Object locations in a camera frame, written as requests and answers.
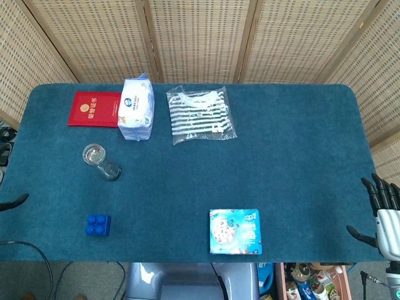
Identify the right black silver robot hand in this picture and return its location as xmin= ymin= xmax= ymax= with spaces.
xmin=346 ymin=173 xmax=400 ymax=260

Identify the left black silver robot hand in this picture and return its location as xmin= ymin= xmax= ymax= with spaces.
xmin=0 ymin=192 xmax=30 ymax=213

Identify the clear glass cup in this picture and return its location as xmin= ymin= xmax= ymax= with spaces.
xmin=82 ymin=143 xmax=122 ymax=181

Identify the dark electronics pile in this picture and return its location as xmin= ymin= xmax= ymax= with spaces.
xmin=0 ymin=120 xmax=16 ymax=166

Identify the blue building block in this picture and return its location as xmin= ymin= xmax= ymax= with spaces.
xmin=84 ymin=214 xmax=112 ymax=237

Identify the pink bin with clutter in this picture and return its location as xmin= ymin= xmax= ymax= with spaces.
xmin=274 ymin=262 xmax=353 ymax=300

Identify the red certificate book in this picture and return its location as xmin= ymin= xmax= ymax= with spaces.
xmin=67 ymin=91 xmax=123 ymax=128

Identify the blue table mat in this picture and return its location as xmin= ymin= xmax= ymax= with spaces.
xmin=0 ymin=82 xmax=388 ymax=263

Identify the blue plastic container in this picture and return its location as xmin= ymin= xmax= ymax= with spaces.
xmin=256 ymin=262 xmax=276 ymax=296

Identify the white tissue pack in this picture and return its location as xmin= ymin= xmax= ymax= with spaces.
xmin=117 ymin=72 xmax=155 ymax=142

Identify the blue cookie box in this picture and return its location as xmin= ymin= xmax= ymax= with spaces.
xmin=209 ymin=208 xmax=263 ymax=256

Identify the grey-blue robot torso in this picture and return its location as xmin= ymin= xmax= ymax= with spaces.
xmin=124 ymin=262 xmax=260 ymax=300

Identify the striped shirt in plastic bag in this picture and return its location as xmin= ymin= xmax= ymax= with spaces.
xmin=166 ymin=85 xmax=238 ymax=146

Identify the woven folding screen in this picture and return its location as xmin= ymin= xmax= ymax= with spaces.
xmin=0 ymin=0 xmax=400 ymax=185

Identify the black plug with cable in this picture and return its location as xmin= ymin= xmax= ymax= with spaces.
xmin=359 ymin=270 xmax=391 ymax=288

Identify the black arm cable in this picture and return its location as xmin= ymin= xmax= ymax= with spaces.
xmin=0 ymin=240 xmax=54 ymax=300

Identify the grey floor cable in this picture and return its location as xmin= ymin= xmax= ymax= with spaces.
xmin=56 ymin=261 xmax=126 ymax=300

